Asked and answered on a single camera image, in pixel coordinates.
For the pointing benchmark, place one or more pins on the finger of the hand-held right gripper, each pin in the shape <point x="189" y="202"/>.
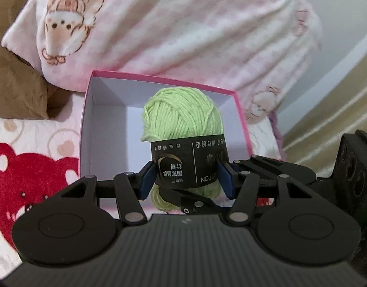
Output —
<point x="279" y="167"/>

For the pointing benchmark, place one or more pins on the beige striped curtain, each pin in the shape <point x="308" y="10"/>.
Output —
<point x="335" y="110"/>

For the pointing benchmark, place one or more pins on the light green yarn ball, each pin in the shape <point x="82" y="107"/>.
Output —
<point x="177" y="116"/>

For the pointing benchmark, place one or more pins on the brown pillow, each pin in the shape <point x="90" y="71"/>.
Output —
<point x="16" y="89"/>

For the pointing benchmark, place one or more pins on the pink cartoon print blanket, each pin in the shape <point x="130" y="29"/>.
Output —
<point x="171" y="30"/>

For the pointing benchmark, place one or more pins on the red bear print bed sheet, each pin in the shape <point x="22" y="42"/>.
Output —
<point x="37" y="143"/>

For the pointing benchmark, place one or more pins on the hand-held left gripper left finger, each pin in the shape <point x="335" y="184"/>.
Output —
<point x="148" y="179"/>

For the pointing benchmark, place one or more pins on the pink cardboard box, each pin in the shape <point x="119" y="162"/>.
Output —
<point x="111" y="125"/>

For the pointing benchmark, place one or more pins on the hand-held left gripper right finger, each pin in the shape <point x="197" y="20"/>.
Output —
<point x="226" y="182"/>

